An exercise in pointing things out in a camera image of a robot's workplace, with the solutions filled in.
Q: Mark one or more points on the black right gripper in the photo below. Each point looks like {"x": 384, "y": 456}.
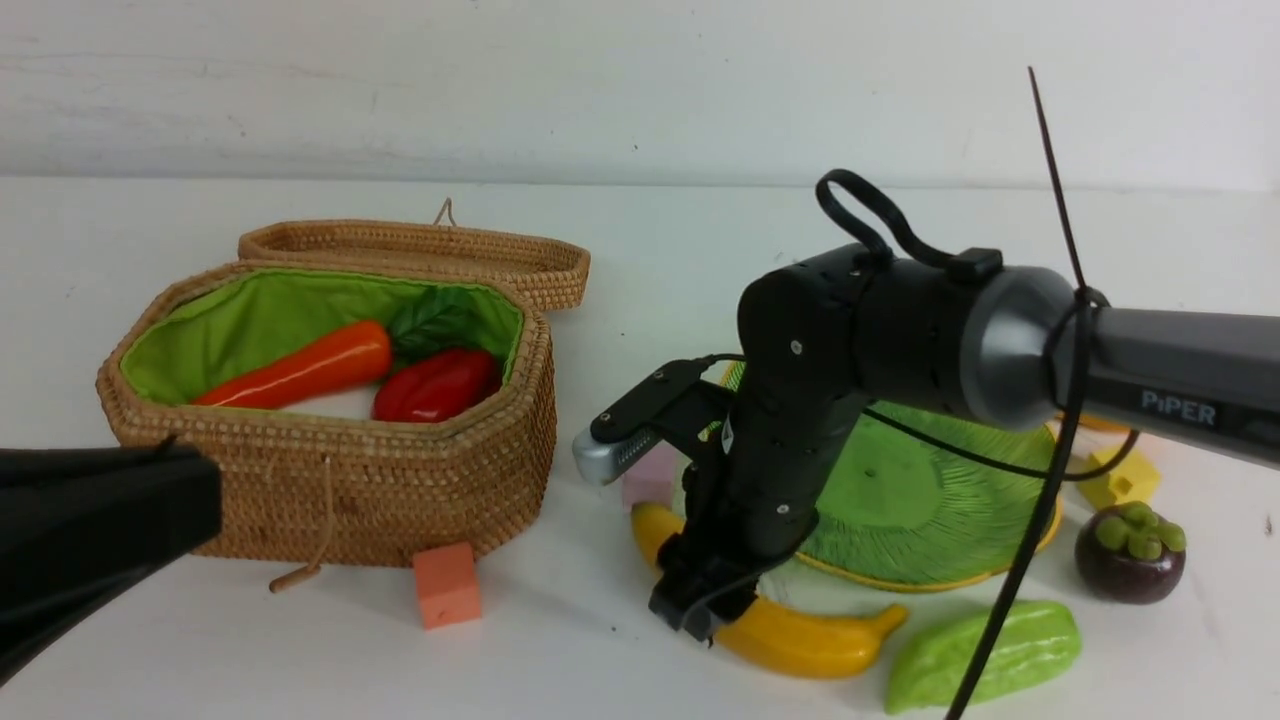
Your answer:
{"x": 752, "y": 503}

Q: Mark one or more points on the yellow plastic banana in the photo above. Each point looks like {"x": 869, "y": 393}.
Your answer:
{"x": 790, "y": 642}

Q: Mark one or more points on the red plastic bell pepper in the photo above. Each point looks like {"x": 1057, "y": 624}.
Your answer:
{"x": 438, "y": 388}

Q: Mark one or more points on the orange plastic carrot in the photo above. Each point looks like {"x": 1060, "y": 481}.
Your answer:
{"x": 358, "y": 354}

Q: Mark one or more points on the white plastic radish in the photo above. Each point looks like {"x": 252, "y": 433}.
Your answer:
{"x": 355, "y": 403}

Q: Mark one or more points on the purple plastic mangosteen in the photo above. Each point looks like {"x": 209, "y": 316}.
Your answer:
{"x": 1128, "y": 553}

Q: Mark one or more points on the orange yellow plastic mango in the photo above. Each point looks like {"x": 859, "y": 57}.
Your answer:
{"x": 1098, "y": 425}

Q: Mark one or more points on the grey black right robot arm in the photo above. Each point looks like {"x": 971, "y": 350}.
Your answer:
{"x": 826, "y": 338}

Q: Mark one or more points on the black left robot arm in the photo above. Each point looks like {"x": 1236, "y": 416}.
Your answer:
{"x": 80, "y": 526}

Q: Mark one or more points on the pink foam cube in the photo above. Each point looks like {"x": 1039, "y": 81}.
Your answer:
{"x": 652, "y": 479}

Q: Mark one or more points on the green leaf-shaped plate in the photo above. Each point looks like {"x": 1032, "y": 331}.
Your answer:
{"x": 903, "y": 512}

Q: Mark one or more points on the orange foam cube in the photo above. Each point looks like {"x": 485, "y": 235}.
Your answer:
{"x": 446, "y": 585}

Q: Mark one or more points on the woven wicker basket lid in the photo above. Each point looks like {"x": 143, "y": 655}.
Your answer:
{"x": 552, "y": 273}

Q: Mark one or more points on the yellow foam cube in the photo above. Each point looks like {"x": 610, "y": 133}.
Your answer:
{"x": 1135, "y": 479}

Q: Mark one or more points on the woven wicker basket green lining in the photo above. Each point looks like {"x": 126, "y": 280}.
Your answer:
{"x": 315, "y": 488}

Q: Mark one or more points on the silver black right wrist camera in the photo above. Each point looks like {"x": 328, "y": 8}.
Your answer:
{"x": 674, "y": 404}

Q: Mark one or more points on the black cable zip tie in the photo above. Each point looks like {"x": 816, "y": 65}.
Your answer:
{"x": 1066, "y": 393}

